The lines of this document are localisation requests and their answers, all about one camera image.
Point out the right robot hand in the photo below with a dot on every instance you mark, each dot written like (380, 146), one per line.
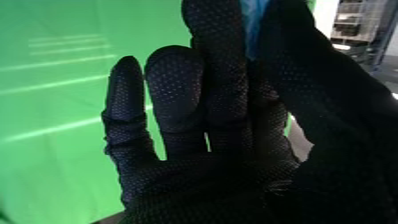
(236, 166)

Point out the metal shelf rack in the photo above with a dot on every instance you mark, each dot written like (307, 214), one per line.
(360, 30)

